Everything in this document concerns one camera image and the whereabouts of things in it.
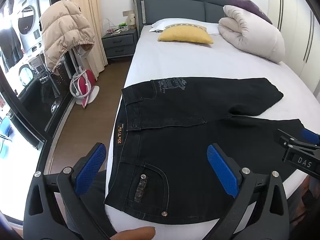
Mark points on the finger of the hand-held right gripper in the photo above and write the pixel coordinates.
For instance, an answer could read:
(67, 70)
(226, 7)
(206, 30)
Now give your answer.
(287, 138)
(311, 135)

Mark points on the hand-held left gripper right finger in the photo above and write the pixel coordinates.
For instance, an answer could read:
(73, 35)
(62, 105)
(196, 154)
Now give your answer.
(222, 170)

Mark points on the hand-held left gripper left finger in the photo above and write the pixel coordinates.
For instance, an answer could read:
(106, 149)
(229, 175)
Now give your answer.
(91, 165)

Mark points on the black denim pants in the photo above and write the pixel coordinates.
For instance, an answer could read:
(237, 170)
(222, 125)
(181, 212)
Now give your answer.
(187, 130)

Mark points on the person's left hand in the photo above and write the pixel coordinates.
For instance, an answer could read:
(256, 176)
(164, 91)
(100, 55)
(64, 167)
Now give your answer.
(135, 233)

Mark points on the red and white appliance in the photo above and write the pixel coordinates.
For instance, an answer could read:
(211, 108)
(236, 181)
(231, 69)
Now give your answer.
(83, 85)

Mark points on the rolled white duvet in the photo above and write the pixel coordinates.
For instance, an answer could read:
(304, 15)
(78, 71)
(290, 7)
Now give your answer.
(252, 35)

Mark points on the bed with grey headboard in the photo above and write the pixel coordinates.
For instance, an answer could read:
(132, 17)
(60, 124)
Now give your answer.
(175, 62)

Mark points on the white wardrobe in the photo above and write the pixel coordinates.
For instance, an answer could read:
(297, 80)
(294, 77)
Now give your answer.
(297, 17)

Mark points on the grey nightstand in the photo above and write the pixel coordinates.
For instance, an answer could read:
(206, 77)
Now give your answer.
(120, 43)

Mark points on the beige puffer jacket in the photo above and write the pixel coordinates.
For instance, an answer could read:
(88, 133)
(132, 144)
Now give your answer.
(63, 32)

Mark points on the purple pillow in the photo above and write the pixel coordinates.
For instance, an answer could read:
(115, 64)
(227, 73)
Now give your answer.
(247, 7)

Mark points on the yellow pillow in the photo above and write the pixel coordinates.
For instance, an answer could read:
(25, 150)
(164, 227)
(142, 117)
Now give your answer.
(186, 35)

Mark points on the dark hanging clothes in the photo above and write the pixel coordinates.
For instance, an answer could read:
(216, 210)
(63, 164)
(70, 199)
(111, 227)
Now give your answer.
(8, 45)

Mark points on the white washing machine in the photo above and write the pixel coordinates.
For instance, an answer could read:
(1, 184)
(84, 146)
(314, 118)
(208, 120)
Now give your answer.
(28, 22)

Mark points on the white pillow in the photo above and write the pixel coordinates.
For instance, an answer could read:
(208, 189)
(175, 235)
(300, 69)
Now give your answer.
(160, 25)

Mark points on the black glass door frame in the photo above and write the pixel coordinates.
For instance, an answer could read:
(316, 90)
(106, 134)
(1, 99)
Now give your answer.
(15, 100)

